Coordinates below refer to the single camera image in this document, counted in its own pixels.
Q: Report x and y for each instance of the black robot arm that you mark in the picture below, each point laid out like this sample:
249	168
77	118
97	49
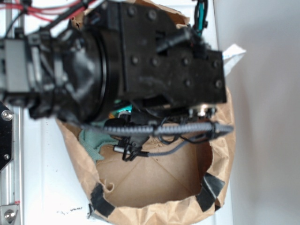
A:
124	54

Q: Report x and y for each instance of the teal cloth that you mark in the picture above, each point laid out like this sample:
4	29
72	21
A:
93	141

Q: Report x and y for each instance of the brown paper bag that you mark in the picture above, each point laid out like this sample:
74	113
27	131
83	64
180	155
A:
167	170

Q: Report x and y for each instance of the black metal bracket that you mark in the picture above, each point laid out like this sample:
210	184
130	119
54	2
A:
6	136

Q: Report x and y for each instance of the aluminium frame rail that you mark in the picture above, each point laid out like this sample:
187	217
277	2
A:
11	178

